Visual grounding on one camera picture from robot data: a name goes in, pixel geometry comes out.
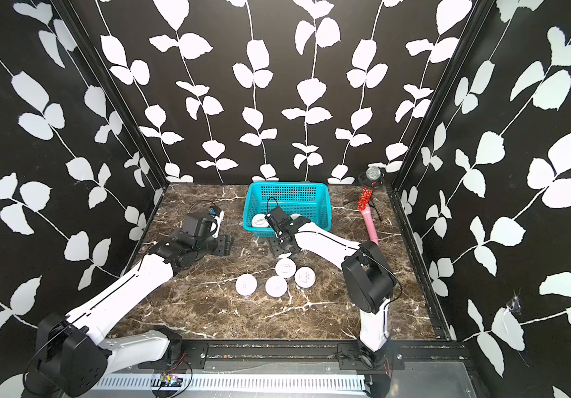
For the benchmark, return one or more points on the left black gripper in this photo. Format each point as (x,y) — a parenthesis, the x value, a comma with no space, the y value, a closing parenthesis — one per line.
(225,242)

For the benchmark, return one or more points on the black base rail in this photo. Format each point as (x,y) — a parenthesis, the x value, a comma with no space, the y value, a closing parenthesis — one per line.
(348,354)

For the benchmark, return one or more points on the small black tripod lamp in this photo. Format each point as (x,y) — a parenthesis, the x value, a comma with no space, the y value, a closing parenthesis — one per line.
(372,183)

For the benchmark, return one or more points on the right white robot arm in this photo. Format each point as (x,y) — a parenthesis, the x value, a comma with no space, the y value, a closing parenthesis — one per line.
(368,278)

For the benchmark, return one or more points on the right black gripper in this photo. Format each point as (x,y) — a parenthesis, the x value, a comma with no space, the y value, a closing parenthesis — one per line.
(274,246)

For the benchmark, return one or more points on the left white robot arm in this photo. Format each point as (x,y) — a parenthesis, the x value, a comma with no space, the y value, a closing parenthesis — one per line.
(73,352)

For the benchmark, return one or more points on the pink and red tube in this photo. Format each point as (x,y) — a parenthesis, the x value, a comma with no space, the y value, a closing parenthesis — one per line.
(365,210)

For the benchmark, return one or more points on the small circuit board with wires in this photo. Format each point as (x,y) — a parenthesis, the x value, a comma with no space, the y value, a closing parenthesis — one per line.
(167,381)

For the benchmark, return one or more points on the teal plastic basket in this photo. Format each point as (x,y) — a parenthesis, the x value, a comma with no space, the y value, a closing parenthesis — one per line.
(310,200)

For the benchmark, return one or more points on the white perforated cable duct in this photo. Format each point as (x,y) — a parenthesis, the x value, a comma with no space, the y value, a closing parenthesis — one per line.
(279,383)

